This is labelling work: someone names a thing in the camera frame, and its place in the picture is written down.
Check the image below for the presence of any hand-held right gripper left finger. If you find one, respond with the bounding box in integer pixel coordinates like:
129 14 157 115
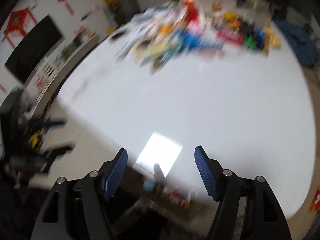
30 148 128 240

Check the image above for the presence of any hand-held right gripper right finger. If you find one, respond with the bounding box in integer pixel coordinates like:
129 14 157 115
194 145 292 240

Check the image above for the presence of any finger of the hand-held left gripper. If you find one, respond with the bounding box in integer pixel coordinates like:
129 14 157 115
22 117 67 133
39 145 76 163

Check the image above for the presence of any yellow black wrapper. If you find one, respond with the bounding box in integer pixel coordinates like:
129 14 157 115
29 129 48 153

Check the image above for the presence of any black television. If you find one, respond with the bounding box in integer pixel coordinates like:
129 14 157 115
4 14 63 85

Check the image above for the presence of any green potted plant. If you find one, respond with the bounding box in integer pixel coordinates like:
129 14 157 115
59 42 78 62

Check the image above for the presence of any large red paper decoration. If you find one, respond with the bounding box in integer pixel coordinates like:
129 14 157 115
3 7 37 43

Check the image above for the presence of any red plush toy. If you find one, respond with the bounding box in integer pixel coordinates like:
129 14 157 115
309 187 320 213

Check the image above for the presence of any blue dinosaur toy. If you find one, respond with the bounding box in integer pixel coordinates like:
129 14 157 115
181 31 204 52

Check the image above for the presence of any green plastic flower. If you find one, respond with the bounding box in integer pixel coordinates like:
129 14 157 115
244 35 257 51

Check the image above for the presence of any yellow flower plant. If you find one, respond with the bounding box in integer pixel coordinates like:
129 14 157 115
101 0 123 14

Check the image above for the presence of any pink printed case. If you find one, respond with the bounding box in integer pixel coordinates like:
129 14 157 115
217 29 244 45

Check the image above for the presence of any blue snack packet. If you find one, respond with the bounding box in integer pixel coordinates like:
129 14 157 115
255 27 267 48

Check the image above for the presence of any yellow gold wrapper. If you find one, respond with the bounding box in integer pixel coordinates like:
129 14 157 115
265 26 282 50

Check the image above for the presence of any black plastic bag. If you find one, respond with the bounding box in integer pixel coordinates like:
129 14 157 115
239 21 255 35

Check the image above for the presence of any floral sofa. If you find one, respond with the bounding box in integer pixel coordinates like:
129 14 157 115
285 5 320 140

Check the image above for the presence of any blue cloth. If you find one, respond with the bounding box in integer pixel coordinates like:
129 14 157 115
276 21 317 67

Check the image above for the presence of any red patterned tube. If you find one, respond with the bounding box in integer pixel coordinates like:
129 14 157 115
184 0 202 23

